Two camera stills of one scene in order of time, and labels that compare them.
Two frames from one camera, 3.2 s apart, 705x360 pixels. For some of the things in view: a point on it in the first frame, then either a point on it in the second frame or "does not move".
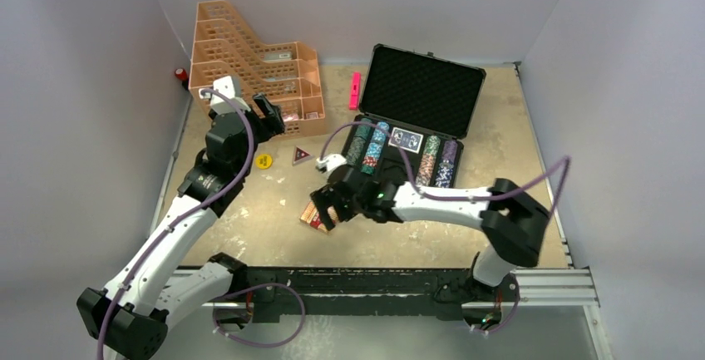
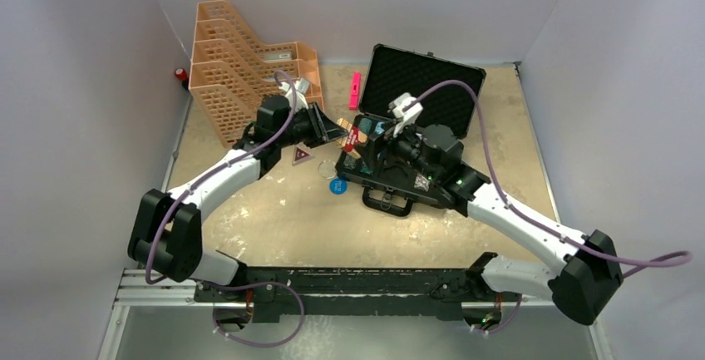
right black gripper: (329, 193) → (379, 143)
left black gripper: (271, 124) → (323, 130)
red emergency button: (181, 74) does not move
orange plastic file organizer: (285, 71) does not move
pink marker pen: (355, 90) does not move
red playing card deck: (311, 216) → (351, 139)
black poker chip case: (414, 117) does not move
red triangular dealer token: (300, 155) does not move
